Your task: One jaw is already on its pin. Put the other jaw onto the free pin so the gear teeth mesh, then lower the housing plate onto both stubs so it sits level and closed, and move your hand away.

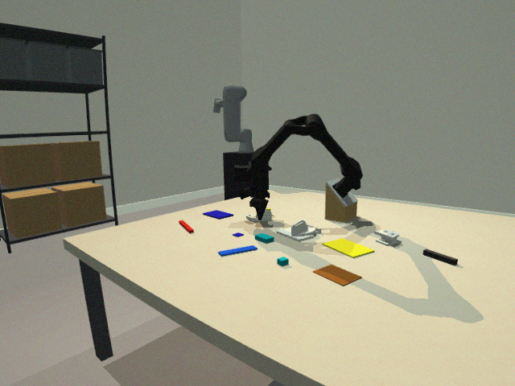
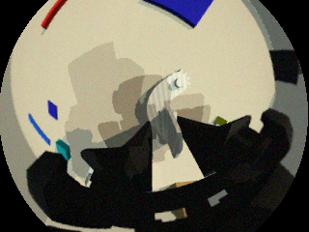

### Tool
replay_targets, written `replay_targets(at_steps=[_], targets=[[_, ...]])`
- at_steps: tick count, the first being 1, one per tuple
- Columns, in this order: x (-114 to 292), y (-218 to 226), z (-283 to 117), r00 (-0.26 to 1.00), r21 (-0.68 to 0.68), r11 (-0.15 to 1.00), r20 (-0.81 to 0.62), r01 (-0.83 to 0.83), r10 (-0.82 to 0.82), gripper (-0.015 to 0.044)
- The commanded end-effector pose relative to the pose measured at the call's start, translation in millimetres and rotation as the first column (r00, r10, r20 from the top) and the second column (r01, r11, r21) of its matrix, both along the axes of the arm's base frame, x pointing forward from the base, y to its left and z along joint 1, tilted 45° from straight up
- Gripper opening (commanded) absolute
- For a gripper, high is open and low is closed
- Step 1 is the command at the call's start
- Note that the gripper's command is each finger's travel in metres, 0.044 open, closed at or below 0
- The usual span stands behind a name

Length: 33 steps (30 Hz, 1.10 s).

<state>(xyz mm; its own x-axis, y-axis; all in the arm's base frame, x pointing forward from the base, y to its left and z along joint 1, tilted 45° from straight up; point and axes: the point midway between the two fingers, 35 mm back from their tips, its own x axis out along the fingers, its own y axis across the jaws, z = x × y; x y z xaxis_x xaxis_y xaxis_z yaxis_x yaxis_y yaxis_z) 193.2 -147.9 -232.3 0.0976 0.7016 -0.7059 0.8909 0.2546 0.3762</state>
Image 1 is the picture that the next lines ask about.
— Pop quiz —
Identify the small teal block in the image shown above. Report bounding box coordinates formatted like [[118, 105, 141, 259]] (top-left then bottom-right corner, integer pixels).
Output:
[[277, 257, 289, 266]]

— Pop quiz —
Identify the teal rectangular block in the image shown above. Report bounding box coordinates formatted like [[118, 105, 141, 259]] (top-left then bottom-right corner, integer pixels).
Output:
[[255, 233, 274, 244]]

